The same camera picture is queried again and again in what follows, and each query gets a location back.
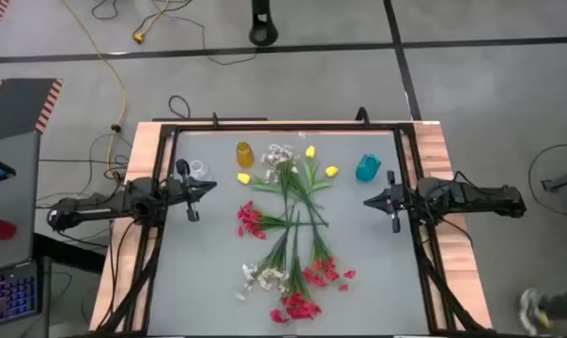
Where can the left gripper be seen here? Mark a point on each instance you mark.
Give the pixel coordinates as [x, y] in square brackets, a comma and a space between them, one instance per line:
[182, 190]

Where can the black metal table frame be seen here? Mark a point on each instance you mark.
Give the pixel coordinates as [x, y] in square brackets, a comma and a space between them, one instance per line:
[288, 127]

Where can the person's shoe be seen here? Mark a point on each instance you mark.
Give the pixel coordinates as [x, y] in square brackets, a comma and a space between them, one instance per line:
[530, 307]

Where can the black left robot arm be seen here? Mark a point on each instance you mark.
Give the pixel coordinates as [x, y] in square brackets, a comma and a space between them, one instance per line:
[86, 209]

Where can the large black mat striped edge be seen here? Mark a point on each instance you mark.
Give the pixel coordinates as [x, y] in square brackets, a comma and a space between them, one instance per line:
[16, 108]

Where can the black flat bar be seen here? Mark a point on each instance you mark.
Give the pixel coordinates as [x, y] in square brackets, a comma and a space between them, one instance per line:
[194, 119]

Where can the keyboard with purple lights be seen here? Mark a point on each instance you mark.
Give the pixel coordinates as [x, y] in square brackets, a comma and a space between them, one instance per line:
[9, 296]

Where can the clear textured glass vase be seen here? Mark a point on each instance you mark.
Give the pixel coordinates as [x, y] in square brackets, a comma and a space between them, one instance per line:
[201, 170]

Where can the grey desk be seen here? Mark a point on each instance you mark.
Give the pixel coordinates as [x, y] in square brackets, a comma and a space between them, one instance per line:
[11, 202]

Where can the black frame clamp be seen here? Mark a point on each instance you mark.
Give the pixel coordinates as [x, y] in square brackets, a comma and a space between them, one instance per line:
[362, 115]
[214, 118]

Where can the amber glass vase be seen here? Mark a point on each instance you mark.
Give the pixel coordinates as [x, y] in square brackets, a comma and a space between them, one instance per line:
[245, 156]

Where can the black round stand base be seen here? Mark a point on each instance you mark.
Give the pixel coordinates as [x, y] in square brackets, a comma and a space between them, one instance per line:
[263, 33]

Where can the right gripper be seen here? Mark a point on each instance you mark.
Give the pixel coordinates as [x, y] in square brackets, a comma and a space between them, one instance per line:
[398, 199]

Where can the teal glass vase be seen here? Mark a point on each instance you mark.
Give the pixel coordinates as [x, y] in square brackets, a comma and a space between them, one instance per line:
[368, 168]

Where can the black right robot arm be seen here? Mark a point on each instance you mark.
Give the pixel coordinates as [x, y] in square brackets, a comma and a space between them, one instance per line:
[476, 197]

